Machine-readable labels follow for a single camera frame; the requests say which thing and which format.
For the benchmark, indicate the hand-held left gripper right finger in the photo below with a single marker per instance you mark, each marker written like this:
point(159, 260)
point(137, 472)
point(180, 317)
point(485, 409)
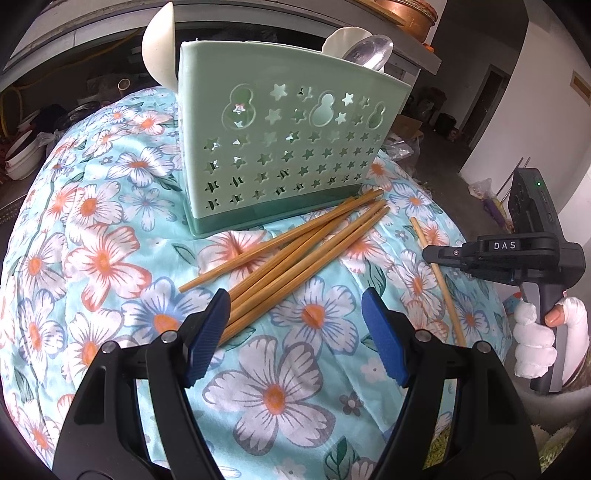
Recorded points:
point(383, 337)

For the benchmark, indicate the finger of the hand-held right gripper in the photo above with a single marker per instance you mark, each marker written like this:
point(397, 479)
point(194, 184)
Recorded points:
point(455, 258)

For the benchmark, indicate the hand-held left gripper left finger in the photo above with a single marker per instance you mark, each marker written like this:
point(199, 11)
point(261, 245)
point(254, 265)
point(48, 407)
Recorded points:
point(207, 332)

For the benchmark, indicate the green plastic utensil holder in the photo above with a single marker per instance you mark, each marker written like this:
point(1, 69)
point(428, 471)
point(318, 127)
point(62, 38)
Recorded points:
point(286, 184)

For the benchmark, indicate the metal spoon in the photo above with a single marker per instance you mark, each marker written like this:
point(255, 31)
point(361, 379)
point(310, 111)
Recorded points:
point(369, 50)

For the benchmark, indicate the person's right hand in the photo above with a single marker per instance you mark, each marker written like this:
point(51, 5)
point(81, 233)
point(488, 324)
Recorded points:
point(533, 344)

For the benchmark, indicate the purple dustpan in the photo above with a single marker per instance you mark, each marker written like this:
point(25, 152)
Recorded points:
point(494, 207)

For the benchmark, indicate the white plastic bag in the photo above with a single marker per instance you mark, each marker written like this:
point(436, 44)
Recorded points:
point(480, 189)

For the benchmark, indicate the floral blanket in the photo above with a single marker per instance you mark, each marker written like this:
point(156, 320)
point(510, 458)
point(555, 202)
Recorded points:
point(115, 258)

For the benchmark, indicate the black bin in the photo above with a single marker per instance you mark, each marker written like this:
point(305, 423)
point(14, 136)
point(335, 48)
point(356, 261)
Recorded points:
point(445, 123)

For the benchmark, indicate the cardboard box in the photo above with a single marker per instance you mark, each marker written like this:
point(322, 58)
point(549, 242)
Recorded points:
point(408, 127)

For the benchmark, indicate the dark cabinet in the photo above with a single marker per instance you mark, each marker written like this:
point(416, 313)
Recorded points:
point(429, 104)

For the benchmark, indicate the fuzzy green white cloth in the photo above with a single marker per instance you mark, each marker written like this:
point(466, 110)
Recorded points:
point(563, 438)

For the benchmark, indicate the copper pot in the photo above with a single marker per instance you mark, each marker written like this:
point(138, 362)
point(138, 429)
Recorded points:
point(401, 14)

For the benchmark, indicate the small white ceramic spoon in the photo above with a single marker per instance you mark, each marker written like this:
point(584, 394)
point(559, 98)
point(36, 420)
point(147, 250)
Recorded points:
point(344, 39)

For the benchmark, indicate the stack of white bowls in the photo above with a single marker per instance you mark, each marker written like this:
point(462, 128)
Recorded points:
point(23, 157)

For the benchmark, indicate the large white ceramic spoon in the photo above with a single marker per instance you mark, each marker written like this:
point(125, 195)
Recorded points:
point(159, 46)

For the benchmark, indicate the wall plaque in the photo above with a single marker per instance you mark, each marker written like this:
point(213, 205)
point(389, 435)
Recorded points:
point(581, 85)

